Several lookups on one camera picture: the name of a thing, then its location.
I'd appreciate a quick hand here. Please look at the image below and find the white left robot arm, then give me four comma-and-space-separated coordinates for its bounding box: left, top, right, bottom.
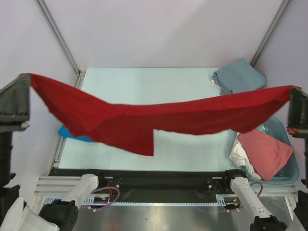
0, 74, 106, 231

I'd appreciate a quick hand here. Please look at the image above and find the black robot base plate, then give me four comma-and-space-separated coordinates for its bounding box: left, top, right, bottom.
49, 169, 246, 199

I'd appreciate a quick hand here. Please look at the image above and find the folded grey-blue t shirt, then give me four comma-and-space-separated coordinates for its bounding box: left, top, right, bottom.
211, 58, 267, 94

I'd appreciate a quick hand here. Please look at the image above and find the folded bright blue t shirt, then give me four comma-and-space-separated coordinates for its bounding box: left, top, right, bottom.
58, 125, 94, 142

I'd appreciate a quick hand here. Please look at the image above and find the right aluminium frame post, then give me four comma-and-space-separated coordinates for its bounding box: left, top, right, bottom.
250, 0, 292, 67

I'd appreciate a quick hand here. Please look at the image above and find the white slotted cable duct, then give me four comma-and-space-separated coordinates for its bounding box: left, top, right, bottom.
44, 194, 241, 207

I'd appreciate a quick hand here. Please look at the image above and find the left aluminium frame post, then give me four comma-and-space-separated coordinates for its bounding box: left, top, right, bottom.
35, 0, 80, 75

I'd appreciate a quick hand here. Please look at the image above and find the pink t shirt in basin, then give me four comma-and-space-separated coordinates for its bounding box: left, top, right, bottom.
237, 129, 294, 181

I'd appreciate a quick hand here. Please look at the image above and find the front aluminium frame rail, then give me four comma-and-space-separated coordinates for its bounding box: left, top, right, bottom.
34, 176, 81, 195

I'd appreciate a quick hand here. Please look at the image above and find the white cloth in basin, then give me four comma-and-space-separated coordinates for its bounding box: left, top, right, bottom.
229, 138, 261, 180

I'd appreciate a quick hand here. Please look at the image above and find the folded white t shirt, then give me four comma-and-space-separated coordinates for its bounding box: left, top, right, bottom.
211, 79, 221, 89

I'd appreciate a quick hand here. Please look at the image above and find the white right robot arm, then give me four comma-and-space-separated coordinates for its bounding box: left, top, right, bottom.
222, 87, 308, 231

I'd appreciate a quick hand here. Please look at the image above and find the aluminium frame post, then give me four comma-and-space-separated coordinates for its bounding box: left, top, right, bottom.
250, 0, 292, 67
35, 0, 80, 75

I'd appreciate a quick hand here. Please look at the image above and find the red t shirt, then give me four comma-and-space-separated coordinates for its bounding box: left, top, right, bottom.
30, 74, 291, 156

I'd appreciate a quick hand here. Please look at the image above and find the translucent blue plastic basin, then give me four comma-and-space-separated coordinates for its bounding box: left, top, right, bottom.
229, 117, 299, 185

